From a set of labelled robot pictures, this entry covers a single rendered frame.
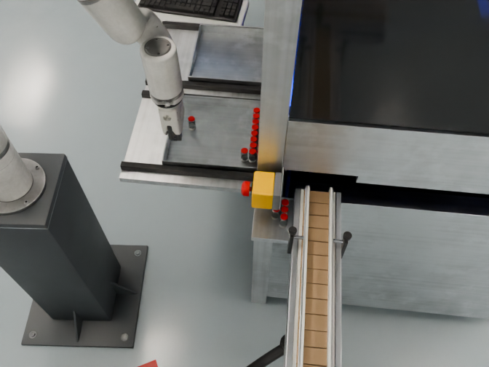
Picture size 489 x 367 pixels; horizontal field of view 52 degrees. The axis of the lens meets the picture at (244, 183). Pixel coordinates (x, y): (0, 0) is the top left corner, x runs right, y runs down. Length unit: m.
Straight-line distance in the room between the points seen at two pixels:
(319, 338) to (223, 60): 0.99
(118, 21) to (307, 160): 0.55
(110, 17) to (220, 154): 0.59
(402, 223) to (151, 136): 0.79
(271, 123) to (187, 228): 1.29
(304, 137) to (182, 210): 1.32
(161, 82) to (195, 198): 1.31
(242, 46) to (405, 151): 0.80
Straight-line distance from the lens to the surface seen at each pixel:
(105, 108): 2.89
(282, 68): 1.03
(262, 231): 1.36
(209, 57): 1.77
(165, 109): 1.28
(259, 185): 1.25
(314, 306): 1.23
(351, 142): 1.21
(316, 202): 1.36
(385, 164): 1.28
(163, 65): 1.17
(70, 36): 3.37
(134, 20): 1.10
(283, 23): 0.96
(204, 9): 2.06
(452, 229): 1.59
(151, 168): 1.46
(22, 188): 1.53
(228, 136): 1.53
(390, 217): 1.50
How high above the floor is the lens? 2.08
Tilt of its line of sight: 57 degrees down
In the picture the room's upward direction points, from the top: 1 degrees clockwise
